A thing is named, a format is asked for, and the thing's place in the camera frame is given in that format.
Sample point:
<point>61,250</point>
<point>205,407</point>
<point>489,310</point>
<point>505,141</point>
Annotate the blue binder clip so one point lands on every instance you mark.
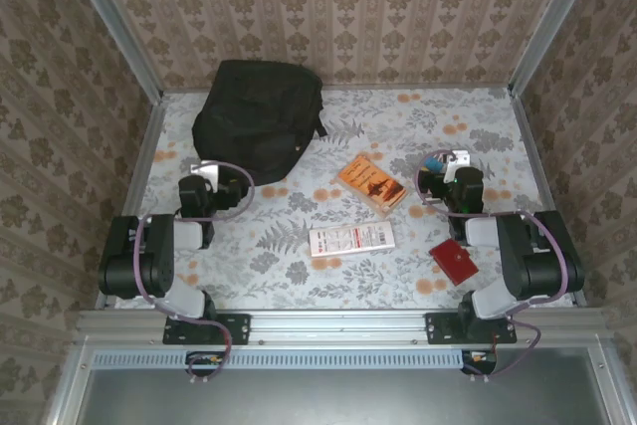
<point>433,165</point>

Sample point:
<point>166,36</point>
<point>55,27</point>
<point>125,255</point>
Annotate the red snap wallet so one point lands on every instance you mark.
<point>453,263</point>

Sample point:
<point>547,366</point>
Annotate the orange paperback book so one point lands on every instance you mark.
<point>370,186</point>

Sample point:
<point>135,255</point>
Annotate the black backpack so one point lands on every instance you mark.
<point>249,111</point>

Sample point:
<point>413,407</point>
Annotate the white rectangular pencil case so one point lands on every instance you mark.
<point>351,241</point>

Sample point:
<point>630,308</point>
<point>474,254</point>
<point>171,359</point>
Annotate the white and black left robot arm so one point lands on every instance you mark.
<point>119,256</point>

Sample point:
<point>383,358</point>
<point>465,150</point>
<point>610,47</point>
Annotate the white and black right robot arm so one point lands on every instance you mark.
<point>542,271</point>

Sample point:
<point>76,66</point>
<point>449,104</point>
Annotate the floral table cover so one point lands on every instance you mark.
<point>348,285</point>

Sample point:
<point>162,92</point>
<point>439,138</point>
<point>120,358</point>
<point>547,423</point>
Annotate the aluminium panel edge bar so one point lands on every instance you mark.
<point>69,395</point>
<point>612,395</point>

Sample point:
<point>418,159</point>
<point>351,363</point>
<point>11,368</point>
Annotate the grey metal panel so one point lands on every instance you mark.
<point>338,400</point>

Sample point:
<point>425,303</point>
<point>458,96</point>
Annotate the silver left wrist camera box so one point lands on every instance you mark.
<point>205,173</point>

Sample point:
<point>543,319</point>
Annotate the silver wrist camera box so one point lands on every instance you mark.
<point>459,157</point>
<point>205,173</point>

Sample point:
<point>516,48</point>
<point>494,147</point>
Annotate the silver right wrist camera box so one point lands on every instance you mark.
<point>459,157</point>

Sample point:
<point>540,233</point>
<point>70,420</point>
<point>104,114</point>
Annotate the aluminium side rail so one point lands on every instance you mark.
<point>134,196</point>
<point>533,146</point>

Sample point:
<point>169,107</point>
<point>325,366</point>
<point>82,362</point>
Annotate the aluminium front rail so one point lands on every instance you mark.
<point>338,325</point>

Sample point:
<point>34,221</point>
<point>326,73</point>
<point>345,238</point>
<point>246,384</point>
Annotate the aluminium frame post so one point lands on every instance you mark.
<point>115,27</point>
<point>552,22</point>

